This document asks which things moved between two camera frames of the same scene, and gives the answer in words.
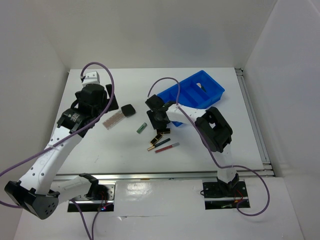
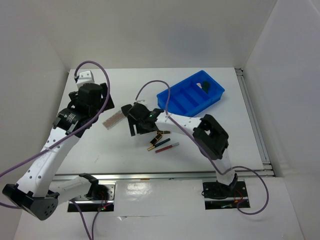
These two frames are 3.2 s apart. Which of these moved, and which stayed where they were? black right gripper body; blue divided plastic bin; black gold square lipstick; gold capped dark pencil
Moved: black right gripper body
Stayed: black gold square lipstick; gold capped dark pencil; blue divided plastic bin
